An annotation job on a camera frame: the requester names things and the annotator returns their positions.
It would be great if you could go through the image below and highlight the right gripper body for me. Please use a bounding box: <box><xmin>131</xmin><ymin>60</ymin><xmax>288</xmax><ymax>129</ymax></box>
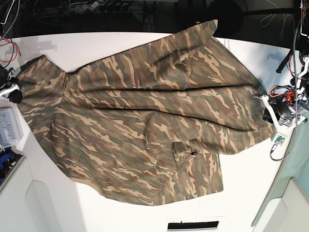
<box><xmin>0</xmin><ymin>67</ymin><xmax>20</xmax><ymax>98</ymax></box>

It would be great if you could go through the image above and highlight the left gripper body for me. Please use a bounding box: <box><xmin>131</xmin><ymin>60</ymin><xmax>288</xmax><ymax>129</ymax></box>
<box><xmin>254</xmin><ymin>93</ymin><xmax>308</xmax><ymax>132</ymax></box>

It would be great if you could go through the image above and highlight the camouflage t-shirt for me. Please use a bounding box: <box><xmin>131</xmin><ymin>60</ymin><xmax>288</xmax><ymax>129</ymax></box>
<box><xmin>17</xmin><ymin>19</ymin><xmax>274</xmax><ymax>206</ymax></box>

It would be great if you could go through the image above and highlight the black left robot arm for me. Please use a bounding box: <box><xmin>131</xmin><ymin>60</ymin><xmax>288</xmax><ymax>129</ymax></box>
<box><xmin>255</xmin><ymin>0</ymin><xmax>309</xmax><ymax>135</ymax></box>

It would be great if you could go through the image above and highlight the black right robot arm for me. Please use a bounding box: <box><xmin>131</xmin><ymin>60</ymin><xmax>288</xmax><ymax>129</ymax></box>
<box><xmin>0</xmin><ymin>0</ymin><xmax>23</xmax><ymax>104</ymax></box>

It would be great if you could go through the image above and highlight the clear plastic screw box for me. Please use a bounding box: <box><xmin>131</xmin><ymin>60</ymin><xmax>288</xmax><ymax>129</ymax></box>
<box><xmin>0</xmin><ymin>107</ymin><xmax>24</xmax><ymax>149</ymax></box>

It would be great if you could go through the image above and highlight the grey tray with blue items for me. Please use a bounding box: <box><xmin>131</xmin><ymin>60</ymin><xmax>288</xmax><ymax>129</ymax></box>
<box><xmin>0</xmin><ymin>147</ymin><xmax>26</xmax><ymax>191</ymax></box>

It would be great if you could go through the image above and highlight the white slotted table vent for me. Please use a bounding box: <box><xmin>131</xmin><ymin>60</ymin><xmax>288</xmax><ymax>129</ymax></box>
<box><xmin>167</xmin><ymin>219</ymin><xmax>220</xmax><ymax>232</ymax></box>

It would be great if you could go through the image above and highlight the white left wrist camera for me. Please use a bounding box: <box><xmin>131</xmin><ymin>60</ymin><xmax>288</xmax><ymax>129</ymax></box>
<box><xmin>270</xmin><ymin>131</ymin><xmax>287</xmax><ymax>149</ymax></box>

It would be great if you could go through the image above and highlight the braided camera cable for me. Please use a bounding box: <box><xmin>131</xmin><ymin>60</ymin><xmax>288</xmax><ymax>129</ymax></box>
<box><xmin>269</xmin><ymin>21</ymin><xmax>302</xmax><ymax>162</ymax></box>

